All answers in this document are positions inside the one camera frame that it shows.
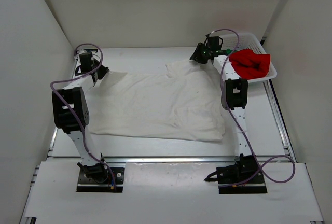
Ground red t shirt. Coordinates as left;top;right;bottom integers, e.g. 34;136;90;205
229;49;271;80

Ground dark label sticker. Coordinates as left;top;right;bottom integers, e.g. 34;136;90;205
84;49;99;53

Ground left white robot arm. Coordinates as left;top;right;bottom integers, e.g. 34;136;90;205
50;49;111;184

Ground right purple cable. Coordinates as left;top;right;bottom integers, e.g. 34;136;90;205
207;28;296;188

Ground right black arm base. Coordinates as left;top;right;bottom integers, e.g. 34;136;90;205
204;155;268;194

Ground aluminium table rail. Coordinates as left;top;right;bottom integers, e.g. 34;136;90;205
105;156;234;163

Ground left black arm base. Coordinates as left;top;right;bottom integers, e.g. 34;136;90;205
76;163;125;193

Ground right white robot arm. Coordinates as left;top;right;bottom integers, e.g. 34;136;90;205
190;34;258;183

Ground white t shirt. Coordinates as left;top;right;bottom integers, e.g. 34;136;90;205
86;60;226;142

